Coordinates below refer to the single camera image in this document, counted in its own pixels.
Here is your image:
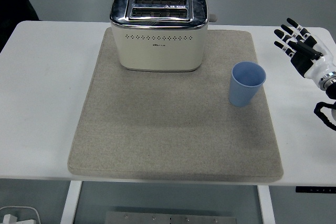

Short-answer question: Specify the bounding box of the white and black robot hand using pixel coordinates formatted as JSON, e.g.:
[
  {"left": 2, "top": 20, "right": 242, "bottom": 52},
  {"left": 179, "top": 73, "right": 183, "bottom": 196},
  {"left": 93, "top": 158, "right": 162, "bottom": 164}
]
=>
[{"left": 274, "top": 17, "right": 336, "bottom": 81}]

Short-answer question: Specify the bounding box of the blue ribbed plastic cup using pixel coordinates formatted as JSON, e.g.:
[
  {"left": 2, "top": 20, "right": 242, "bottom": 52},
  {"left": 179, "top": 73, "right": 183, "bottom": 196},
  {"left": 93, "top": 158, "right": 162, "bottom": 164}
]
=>
[{"left": 228, "top": 61, "right": 267, "bottom": 108}]

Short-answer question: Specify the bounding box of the black table control panel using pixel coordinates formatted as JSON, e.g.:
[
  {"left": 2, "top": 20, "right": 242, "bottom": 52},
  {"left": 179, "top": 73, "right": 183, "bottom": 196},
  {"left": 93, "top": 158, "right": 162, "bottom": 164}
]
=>
[{"left": 296, "top": 186, "right": 336, "bottom": 194}]

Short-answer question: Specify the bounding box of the white table leg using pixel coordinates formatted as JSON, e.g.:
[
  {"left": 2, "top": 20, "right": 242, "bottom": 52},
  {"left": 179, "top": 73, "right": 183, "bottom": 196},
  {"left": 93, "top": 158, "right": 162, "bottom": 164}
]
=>
[
  {"left": 256, "top": 185, "right": 276, "bottom": 224},
  {"left": 59, "top": 180, "right": 83, "bottom": 224}
]

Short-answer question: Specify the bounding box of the cream and chrome toaster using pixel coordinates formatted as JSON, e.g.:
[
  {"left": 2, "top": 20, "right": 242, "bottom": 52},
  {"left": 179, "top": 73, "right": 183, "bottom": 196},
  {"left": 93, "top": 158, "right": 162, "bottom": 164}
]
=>
[{"left": 109, "top": 0, "right": 218, "bottom": 73}]

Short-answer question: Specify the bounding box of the beige fabric mat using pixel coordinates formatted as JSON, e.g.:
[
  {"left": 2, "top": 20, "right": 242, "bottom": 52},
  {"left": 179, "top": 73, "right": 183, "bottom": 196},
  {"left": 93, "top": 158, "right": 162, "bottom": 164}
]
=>
[{"left": 67, "top": 28, "right": 285, "bottom": 183}]

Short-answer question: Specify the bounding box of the grey metal plate with screws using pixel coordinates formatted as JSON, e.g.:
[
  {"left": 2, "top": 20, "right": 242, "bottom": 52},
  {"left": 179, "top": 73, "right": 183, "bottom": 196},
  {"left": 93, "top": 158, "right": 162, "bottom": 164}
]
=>
[{"left": 104, "top": 211, "right": 238, "bottom": 224}]

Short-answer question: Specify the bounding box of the white plug block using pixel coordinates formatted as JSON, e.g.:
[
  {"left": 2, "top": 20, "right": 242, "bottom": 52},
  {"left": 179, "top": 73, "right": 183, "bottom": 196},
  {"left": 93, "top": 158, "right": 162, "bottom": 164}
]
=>
[{"left": 2, "top": 214, "right": 18, "bottom": 224}]

